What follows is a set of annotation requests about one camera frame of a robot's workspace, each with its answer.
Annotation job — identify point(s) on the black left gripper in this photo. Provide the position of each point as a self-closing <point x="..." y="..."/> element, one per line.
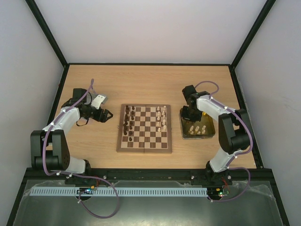
<point x="103" y="118"/>

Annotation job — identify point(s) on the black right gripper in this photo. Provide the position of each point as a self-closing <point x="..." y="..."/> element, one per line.
<point x="190" y="114"/>

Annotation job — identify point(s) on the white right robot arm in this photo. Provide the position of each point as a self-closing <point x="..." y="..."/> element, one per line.
<point x="235" y="134"/>

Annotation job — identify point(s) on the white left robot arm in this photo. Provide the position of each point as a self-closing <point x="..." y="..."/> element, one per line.
<point x="49" y="148"/>

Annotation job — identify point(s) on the wooden chess board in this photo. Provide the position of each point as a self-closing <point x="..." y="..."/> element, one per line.
<point x="145" y="128"/>

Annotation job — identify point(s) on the gold metal tin tray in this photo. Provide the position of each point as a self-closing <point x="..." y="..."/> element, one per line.
<point x="199" y="129"/>

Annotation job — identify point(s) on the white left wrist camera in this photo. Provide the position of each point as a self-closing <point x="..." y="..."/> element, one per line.
<point x="99" y="100"/>

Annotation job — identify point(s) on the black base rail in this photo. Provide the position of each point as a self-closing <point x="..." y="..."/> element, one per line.
<point x="195" y="177"/>

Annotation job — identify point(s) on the slotted white cable duct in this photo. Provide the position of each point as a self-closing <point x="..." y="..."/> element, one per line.
<point x="121" y="192"/>

